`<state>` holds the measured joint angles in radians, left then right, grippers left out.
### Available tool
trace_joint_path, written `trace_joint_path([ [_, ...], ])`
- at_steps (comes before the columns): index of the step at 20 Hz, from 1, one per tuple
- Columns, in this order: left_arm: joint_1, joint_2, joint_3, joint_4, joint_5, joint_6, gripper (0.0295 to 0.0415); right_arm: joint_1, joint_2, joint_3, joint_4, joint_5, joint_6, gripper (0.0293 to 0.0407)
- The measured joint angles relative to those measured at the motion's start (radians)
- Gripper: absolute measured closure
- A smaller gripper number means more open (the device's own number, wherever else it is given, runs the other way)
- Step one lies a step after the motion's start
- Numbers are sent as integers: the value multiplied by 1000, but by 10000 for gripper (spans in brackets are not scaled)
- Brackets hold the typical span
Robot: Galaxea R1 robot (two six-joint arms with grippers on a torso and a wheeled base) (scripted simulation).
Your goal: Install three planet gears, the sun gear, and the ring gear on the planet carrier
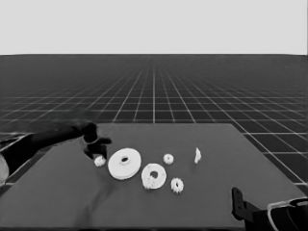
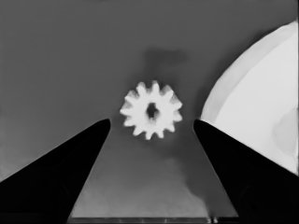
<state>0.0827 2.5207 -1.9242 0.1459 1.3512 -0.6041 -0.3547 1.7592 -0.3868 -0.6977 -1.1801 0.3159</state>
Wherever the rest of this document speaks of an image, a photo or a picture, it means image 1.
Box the small white gear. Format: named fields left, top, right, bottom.
left=163, top=153, right=175, bottom=166
left=141, top=177, right=156, bottom=191
left=93, top=155, right=107, bottom=167

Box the medium white gear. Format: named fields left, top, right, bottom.
left=169, top=177, right=185, bottom=194

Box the small white T-shaped piece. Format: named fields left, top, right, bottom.
left=193, top=146, right=202, bottom=165

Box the white round carrier with pins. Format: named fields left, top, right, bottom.
left=141, top=163, right=167, bottom=191

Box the large thick white disc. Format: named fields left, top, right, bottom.
left=107, top=147, right=142, bottom=181

